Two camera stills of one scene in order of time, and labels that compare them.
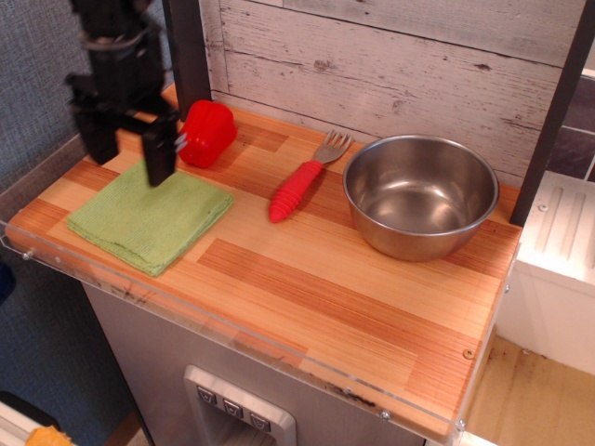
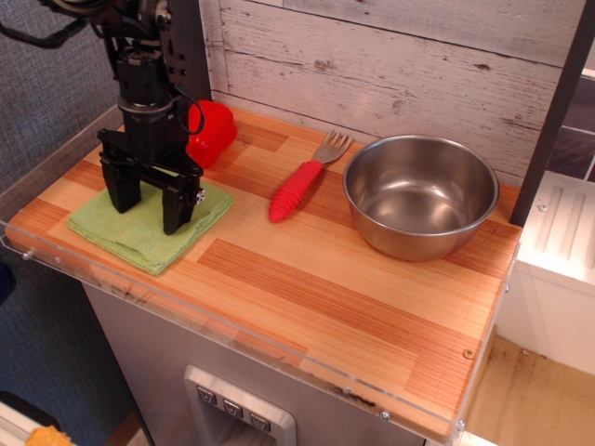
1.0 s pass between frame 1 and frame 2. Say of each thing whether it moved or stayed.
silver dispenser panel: stayed
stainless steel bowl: stayed
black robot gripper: moved
